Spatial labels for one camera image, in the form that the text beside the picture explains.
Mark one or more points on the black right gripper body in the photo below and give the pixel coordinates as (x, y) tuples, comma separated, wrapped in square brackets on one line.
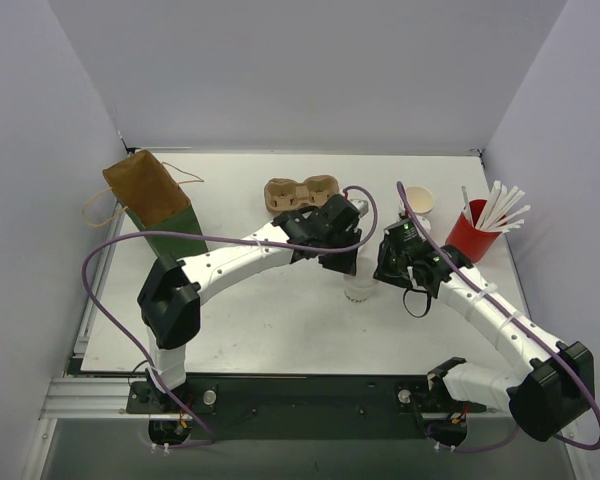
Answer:
[(389, 257)]

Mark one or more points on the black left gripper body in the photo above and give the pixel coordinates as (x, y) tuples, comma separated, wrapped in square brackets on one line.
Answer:
[(344, 248)]

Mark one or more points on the translucent plastic lid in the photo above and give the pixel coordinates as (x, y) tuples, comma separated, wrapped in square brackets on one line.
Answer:
[(365, 267), (359, 283)]

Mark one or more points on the white paper cup with text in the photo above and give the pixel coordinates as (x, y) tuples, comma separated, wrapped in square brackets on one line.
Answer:
[(358, 296)]

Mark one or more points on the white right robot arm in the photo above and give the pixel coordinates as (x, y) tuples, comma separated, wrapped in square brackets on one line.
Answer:
[(547, 385)]

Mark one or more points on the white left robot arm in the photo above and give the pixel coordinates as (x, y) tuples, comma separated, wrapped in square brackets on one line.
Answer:
[(175, 289)]

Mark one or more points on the brown cardboard cup carrier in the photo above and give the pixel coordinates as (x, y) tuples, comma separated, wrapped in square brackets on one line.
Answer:
[(282, 195)]

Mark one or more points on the red straw holder cup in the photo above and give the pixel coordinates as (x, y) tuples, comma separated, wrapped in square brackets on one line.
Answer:
[(471, 242)]

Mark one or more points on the green paper bag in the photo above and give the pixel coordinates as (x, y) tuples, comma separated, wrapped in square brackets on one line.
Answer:
[(150, 194)]

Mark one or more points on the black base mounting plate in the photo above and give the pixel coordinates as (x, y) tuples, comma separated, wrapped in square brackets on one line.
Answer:
[(311, 407)]

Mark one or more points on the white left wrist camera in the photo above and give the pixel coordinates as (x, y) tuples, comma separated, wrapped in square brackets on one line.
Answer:
[(362, 206)]

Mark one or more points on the aluminium rail frame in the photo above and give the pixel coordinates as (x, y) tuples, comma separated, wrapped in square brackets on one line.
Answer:
[(75, 395)]

